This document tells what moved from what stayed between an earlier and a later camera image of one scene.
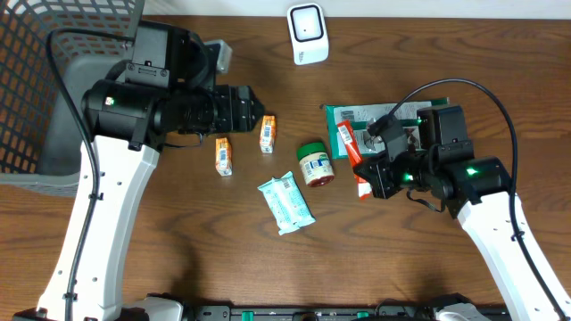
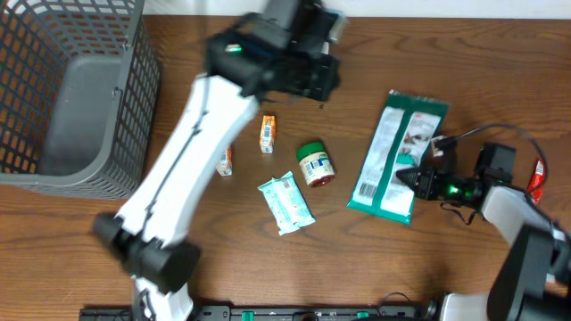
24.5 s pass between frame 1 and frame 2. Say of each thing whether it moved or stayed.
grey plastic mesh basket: stayed
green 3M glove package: moved
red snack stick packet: moved
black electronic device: stayed
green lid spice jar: stayed
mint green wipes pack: stayed
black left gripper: moved
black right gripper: moved
